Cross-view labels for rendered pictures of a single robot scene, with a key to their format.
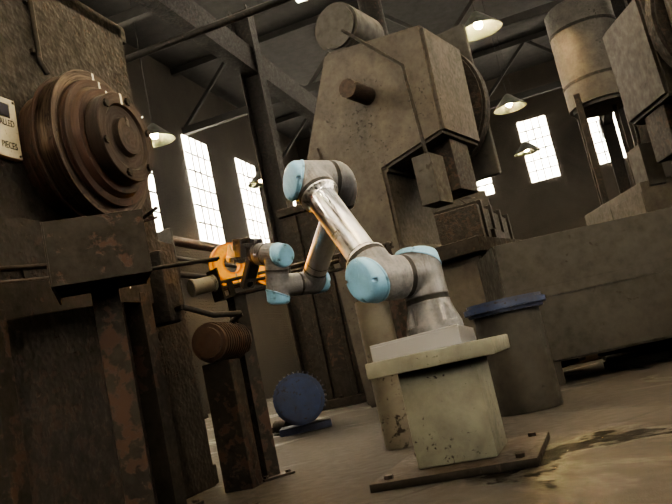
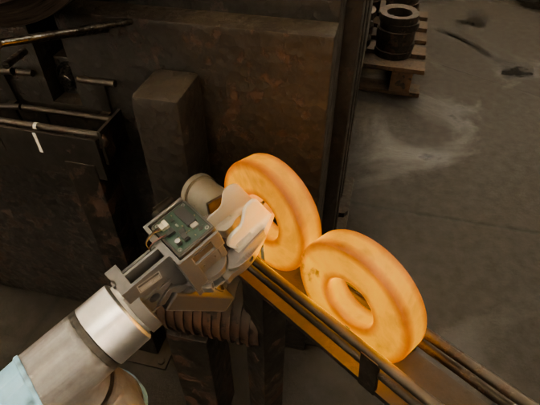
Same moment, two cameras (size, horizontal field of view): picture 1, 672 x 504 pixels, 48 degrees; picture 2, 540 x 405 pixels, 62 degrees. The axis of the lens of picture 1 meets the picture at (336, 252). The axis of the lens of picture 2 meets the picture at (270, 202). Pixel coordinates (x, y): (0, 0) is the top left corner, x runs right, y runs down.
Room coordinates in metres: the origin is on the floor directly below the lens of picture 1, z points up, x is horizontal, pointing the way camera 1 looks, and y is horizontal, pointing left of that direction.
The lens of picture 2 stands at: (2.56, -0.04, 1.13)
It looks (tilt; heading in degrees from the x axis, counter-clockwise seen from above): 43 degrees down; 86
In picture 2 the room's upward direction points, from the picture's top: straight up
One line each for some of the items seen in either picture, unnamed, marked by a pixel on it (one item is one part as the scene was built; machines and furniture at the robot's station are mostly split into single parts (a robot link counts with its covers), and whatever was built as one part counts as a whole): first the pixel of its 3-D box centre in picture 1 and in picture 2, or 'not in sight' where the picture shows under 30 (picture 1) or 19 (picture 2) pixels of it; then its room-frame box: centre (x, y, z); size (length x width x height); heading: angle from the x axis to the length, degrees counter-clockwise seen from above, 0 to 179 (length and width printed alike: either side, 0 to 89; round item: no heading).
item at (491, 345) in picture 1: (441, 355); not in sight; (1.99, -0.21, 0.28); 0.32 x 0.32 x 0.04; 72
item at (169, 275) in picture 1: (157, 289); (177, 145); (2.44, 0.60, 0.68); 0.11 x 0.08 x 0.24; 73
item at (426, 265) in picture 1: (418, 273); not in sight; (1.99, -0.20, 0.50); 0.13 x 0.12 x 0.14; 124
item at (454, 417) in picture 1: (454, 413); not in sight; (1.99, -0.21, 0.13); 0.40 x 0.40 x 0.26; 72
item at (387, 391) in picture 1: (386, 371); not in sight; (2.65, -0.08, 0.26); 0.12 x 0.12 x 0.52
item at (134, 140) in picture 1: (122, 138); not in sight; (2.18, 0.56, 1.11); 0.28 x 0.06 x 0.28; 163
